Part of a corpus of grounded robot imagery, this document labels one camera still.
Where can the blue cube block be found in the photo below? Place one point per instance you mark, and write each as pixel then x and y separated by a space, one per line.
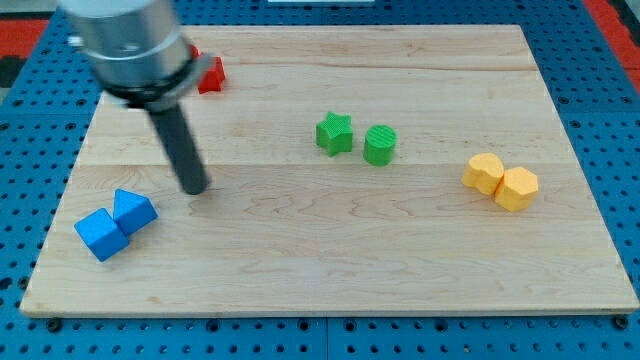
pixel 101 234

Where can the red star block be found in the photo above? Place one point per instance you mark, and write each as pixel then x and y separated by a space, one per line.
pixel 213 78

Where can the yellow hexagon block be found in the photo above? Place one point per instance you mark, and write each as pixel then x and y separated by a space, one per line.
pixel 517 189

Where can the green star block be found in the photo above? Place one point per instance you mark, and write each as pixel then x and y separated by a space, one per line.
pixel 335 134

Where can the yellow heart block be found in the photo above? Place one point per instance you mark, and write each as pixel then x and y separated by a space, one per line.
pixel 483 172

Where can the green cylinder block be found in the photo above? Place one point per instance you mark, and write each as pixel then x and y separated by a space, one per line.
pixel 379 147

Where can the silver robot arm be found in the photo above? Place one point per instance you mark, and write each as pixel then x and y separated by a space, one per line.
pixel 139 54

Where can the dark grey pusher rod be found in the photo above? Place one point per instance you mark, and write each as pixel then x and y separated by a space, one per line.
pixel 179 145

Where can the wooden board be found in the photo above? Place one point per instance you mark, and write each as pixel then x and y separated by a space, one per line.
pixel 286 230

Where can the blue triangle block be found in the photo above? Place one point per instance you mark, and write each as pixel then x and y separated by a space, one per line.
pixel 132 211

